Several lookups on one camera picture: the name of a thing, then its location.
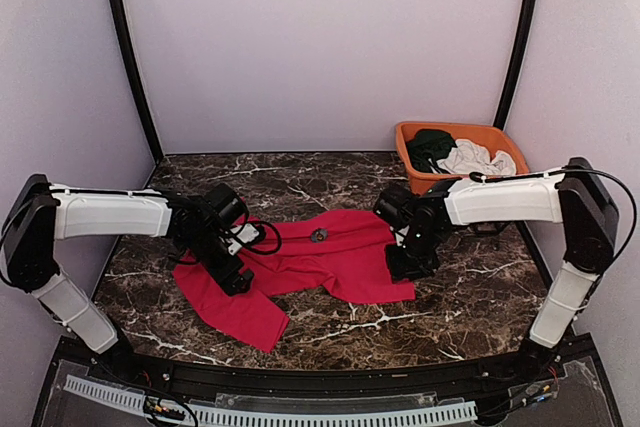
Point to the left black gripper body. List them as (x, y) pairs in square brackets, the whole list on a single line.
[(205, 252)]

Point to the red t-shirt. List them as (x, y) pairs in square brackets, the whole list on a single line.
[(350, 264)]

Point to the dark green garment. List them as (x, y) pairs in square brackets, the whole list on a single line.
[(427, 148)]

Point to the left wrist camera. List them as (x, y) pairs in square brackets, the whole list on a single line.
[(229, 216)]

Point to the blue portrait round brooch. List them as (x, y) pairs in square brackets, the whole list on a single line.
[(319, 235)]

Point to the black frame post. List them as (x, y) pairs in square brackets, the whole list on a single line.
[(515, 64), (127, 53)]

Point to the black front rail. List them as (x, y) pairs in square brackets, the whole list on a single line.
[(495, 381)]

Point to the right black frame post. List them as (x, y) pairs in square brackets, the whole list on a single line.
[(515, 64)]

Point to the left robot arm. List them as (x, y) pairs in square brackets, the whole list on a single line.
[(45, 213)]

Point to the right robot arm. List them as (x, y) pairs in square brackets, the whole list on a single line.
[(573, 196)]

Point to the left black frame post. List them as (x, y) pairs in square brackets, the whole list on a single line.
[(127, 53)]

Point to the white garment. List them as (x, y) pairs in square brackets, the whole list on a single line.
[(467, 157)]

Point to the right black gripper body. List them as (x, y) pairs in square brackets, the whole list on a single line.
[(418, 255)]

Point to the orange plastic basin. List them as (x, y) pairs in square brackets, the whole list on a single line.
[(490, 137)]

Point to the white slotted cable duct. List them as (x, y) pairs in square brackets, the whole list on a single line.
[(245, 410)]

